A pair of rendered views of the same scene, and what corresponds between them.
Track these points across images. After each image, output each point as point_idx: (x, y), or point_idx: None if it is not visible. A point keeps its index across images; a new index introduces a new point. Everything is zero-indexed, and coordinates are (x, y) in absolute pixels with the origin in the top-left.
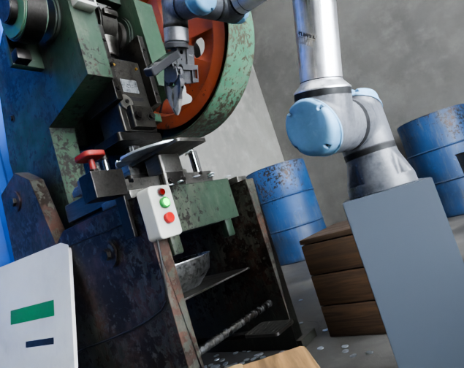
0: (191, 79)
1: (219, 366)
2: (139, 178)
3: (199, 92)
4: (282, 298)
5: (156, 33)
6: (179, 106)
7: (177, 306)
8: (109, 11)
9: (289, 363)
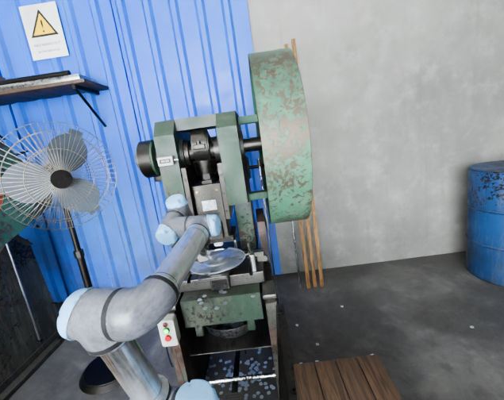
0: (202, 250)
1: (256, 371)
2: (195, 280)
3: None
4: (276, 382)
5: (236, 155)
6: (198, 263)
7: (179, 369)
8: (196, 147)
9: None
